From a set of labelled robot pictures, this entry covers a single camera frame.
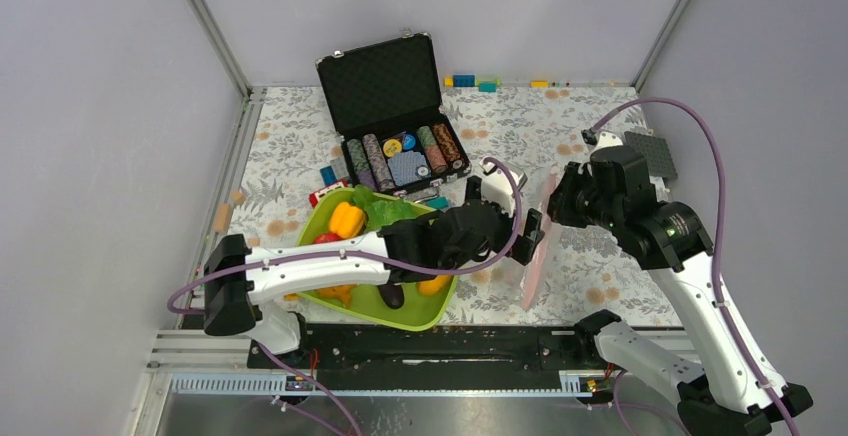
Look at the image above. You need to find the clear pink zip top bag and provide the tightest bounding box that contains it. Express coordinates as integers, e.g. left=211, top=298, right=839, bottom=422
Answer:
left=520, top=166, right=560, bottom=311

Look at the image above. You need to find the blue toy brick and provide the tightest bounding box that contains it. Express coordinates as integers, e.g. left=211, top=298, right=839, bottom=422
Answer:
left=319, top=166, right=338, bottom=186

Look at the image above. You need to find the dark grey building baseplate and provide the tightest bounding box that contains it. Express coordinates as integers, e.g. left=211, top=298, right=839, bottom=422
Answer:
left=624, top=131, right=678, bottom=180

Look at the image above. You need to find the yellow orange mango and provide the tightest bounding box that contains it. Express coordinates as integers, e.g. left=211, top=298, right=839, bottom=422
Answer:
left=417, top=275, right=453, bottom=296

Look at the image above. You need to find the blue yellow brick row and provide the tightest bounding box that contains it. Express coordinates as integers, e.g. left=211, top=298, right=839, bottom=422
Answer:
left=443, top=74, right=501, bottom=93

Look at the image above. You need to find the red tomato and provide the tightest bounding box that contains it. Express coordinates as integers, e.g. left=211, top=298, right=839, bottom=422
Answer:
left=313, top=232, right=343, bottom=244

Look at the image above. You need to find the purple eggplant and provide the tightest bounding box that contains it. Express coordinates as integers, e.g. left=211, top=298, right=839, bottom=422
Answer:
left=377, top=283, right=405, bottom=309

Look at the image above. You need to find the yellow bell pepper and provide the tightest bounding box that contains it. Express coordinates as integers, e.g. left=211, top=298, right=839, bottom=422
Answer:
left=328, top=202, right=367, bottom=239

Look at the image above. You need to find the teal block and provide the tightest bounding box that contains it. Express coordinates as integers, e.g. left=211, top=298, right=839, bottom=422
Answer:
left=426, top=196, right=451, bottom=210

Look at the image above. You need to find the green plastic tray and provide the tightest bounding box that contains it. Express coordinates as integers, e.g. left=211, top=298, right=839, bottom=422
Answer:
left=281, top=188, right=458, bottom=332

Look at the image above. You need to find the black poker chip case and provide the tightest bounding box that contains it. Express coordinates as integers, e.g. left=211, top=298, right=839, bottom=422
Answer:
left=315, top=32, right=471, bottom=196

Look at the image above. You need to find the red white toy piece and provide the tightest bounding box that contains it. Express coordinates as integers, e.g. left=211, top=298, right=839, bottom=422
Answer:
left=308, top=180, right=348, bottom=208

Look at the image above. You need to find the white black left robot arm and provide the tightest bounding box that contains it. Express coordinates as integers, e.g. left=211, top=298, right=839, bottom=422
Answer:
left=200, top=157, right=544, bottom=367

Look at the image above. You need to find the green napa cabbage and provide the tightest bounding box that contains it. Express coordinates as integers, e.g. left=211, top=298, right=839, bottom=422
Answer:
left=351, top=185, right=429, bottom=232

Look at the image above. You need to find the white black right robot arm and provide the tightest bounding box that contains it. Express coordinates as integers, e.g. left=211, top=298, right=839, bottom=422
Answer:
left=547, top=146, right=813, bottom=435

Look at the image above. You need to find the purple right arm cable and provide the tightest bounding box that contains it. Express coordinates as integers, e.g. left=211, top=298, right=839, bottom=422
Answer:
left=581, top=96, right=803, bottom=436

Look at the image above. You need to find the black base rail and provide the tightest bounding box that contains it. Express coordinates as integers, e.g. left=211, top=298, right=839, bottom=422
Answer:
left=279, top=323, right=610, bottom=391

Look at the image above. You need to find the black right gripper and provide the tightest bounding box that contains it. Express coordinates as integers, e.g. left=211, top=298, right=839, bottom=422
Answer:
left=540, top=161, right=622, bottom=232

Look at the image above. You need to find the wooden block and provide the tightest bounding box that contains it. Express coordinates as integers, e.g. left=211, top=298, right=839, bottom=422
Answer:
left=212, top=203, right=233, bottom=234

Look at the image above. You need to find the orange fried chicken piece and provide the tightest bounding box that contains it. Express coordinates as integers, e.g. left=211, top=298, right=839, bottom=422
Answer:
left=315, top=284, right=356, bottom=308

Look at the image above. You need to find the floral tablecloth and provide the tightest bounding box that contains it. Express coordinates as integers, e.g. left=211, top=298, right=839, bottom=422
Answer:
left=228, top=87, right=679, bottom=327

